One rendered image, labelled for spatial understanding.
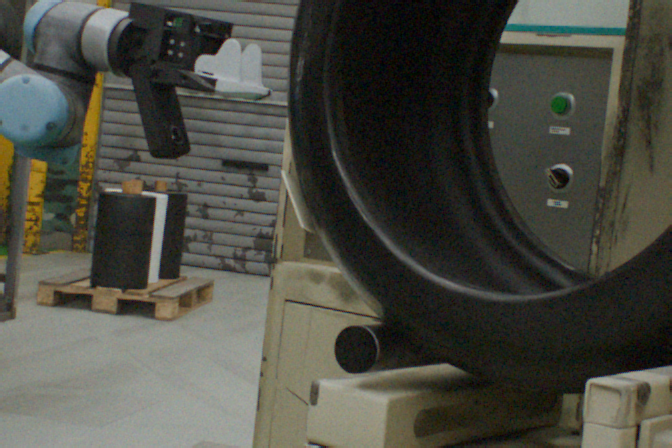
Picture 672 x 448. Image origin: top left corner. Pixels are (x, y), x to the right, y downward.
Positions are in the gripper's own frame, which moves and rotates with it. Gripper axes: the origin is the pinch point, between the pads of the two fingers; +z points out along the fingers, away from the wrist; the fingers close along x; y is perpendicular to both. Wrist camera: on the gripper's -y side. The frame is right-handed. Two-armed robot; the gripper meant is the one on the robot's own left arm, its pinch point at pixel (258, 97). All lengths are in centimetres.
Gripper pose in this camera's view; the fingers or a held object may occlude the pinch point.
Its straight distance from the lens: 143.3
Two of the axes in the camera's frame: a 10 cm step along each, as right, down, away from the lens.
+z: 7.8, 2.4, -5.8
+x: 5.9, 0.2, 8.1
